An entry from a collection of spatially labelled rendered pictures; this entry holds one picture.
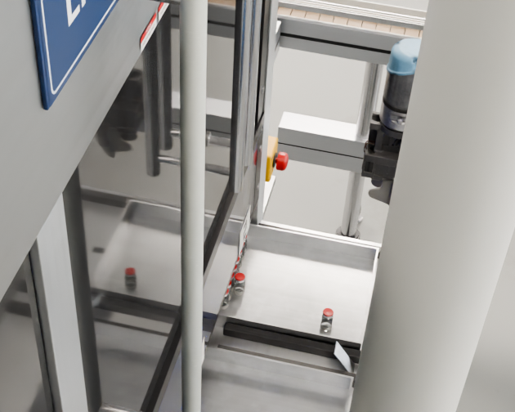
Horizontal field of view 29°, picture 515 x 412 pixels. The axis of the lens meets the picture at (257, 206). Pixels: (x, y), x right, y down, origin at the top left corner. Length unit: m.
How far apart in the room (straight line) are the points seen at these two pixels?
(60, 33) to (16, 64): 0.07
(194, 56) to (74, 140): 0.15
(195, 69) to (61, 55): 0.20
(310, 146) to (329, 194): 0.61
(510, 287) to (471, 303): 2.77
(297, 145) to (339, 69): 1.23
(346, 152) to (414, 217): 2.39
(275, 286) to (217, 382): 0.27
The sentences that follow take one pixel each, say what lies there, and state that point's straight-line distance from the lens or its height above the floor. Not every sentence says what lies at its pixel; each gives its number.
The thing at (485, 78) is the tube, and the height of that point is 2.10.
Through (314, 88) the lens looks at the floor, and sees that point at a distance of 4.00.
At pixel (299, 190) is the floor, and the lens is 3.52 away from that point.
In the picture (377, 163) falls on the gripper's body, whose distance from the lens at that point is 1.78.
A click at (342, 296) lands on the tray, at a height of 0.88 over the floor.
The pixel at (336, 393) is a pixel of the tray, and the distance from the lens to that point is 1.84.
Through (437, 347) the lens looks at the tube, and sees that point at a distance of 0.59.
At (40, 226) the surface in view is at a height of 1.81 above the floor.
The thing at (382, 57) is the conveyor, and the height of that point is 0.86.
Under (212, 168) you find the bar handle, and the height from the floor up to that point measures 1.46.
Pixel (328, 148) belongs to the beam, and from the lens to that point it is 2.92.
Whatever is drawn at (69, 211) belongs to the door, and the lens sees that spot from 0.89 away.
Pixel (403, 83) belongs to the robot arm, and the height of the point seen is 1.40.
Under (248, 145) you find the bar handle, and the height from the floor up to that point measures 1.47.
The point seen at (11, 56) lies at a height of 1.97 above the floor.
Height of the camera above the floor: 2.36
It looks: 43 degrees down
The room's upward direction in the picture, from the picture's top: 4 degrees clockwise
